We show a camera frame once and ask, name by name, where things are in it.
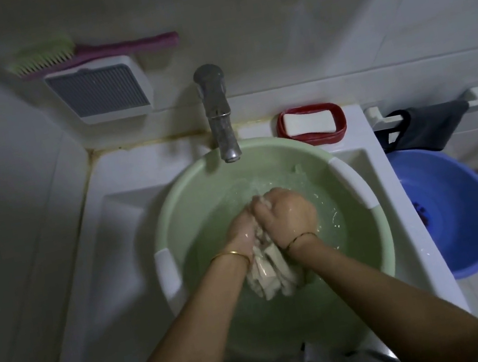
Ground metal faucet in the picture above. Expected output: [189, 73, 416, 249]
[191, 60, 244, 167]

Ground white wall box grey ribbed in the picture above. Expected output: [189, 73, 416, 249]
[41, 51, 159, 132]

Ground thin cord bracelet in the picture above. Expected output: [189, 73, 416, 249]
[282, 231, 321, 253]

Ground white soap bar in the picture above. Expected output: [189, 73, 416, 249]
[281, 104, 338, 140]

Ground blue plastic basin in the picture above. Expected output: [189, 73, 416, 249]
[386, 136, 478, 288]

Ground person's right hand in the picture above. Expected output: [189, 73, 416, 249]
[248, 181, 324, 257]

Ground white ceramic sink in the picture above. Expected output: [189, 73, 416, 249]
[14, 89, 478, 362]

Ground gold bangle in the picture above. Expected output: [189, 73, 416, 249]
[208, 247, 253, 272]

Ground green and pink scrub brush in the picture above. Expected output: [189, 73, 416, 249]
[2, 14, 182, 81]

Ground person's right forearm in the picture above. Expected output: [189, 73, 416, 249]
[284, 205, 478, 362]

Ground red soap dish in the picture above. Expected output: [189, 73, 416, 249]
[273, 99, 351, 154]

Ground person's left forearm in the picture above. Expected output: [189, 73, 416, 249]
[94, 250, 272, 362]

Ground cream leaf-patterned clothes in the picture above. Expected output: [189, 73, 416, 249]
[231, 190, 311, 305]

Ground person's left hand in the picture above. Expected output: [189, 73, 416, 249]
[218, 201, 268, 269]

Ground dark grey cloth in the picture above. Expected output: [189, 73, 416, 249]
[370, 97, 477, 162]

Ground light green plastic basin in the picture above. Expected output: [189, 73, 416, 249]
[136, 117, 410, 362]

